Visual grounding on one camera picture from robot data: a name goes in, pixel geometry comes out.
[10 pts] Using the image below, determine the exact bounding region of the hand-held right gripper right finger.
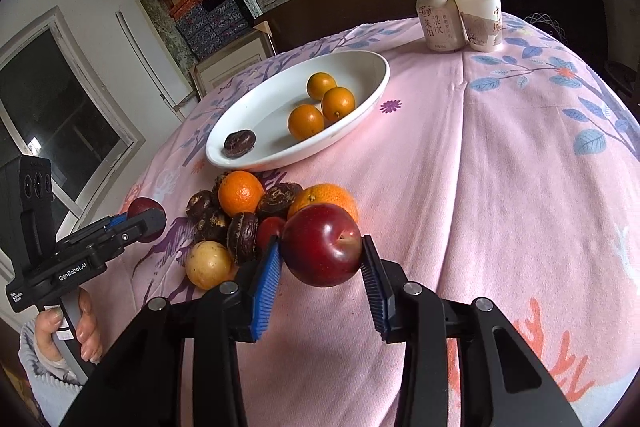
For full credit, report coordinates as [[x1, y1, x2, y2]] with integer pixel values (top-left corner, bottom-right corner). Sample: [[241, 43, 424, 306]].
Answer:
[[361, 234, 583, 427]]

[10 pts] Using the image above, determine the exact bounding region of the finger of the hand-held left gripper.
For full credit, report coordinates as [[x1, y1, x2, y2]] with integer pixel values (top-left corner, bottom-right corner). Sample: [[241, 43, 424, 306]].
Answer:
[[65, 208, 167, 259], [56, 214, 132, 253]]

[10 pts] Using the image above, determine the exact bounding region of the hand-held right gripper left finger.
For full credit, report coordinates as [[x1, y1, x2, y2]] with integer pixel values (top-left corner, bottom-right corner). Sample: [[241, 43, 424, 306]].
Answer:
[[60, 237, 285, 427]]

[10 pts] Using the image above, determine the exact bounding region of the yellow round fruit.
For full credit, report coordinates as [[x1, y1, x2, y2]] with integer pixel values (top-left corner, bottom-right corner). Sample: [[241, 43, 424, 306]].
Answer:
[[186, 241, 234, 291]]

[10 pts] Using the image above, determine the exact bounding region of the small red plum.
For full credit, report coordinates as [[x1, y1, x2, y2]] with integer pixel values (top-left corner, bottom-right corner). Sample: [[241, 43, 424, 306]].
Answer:
[[256, 216, 287, 253]]

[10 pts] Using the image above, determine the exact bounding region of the large dark red plum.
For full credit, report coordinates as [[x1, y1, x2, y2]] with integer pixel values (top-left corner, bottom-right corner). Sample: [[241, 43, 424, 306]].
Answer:
[[281, 203, 363, 288]]

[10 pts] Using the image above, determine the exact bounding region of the small mandarin orange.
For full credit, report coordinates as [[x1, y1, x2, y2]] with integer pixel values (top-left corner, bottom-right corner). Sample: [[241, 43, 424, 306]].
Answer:
[[218, 171, 265, 218]]

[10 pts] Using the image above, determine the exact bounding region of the large mandarin orange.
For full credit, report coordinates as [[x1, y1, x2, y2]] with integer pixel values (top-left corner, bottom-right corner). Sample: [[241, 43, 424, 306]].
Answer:
[[287, 183, 360, 223]]

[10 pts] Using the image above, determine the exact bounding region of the white oval plate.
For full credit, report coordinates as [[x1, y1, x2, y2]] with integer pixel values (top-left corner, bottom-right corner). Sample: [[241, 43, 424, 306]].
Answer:
[[205, 50, 391, 172]]

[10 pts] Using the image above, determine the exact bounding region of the person's left forearm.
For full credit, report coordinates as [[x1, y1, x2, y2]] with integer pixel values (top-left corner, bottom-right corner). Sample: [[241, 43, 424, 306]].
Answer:
[[17, 322, 93, 427]]

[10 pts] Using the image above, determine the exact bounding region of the person's left hand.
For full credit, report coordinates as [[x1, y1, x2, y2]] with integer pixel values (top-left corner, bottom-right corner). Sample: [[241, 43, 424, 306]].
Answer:
[[34, 288, 104, 365]]

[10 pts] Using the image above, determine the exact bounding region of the white framed window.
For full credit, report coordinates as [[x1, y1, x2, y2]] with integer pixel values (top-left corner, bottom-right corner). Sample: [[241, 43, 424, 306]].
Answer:
[[0, 7, 146, 258]]

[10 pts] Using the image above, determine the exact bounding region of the pink floral tablecloth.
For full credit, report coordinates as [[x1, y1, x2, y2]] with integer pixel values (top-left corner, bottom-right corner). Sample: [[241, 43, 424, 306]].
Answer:
[[112, 14, 640, 427]]

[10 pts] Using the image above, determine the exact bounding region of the small smooth orange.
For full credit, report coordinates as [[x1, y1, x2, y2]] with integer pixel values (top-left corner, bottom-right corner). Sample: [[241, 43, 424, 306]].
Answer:
[[321, 87, 356, 124], [287, 104, 326, 141], [306, 72, 337, 102]]

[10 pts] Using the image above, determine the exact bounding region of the grey speckled board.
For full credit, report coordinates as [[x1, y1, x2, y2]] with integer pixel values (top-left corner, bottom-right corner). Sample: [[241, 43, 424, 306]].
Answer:
[[140, 0, 198, 72]]

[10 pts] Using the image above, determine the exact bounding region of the stack of blue patterned boxes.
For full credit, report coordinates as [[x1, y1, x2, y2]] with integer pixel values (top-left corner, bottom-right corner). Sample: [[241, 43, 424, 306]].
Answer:
[[167, 0, 251, 62]]

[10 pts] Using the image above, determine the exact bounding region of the pale drink can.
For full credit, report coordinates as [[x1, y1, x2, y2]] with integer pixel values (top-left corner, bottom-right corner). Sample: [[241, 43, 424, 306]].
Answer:
[[416, 0, 467, 54]]

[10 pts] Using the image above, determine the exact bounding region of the dark brown cabinet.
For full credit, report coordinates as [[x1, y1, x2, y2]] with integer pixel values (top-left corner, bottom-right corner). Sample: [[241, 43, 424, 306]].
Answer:
[[260, 0, 436, 58]]

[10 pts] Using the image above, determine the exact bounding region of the white paper cup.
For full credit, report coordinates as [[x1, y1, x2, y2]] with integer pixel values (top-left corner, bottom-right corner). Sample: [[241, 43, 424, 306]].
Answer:
[[451, 0, 503, 52]]

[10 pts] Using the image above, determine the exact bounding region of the pale picture frame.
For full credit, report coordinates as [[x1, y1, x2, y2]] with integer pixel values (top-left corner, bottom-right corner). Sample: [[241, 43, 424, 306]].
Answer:
[[192, 29, 276, 100]]

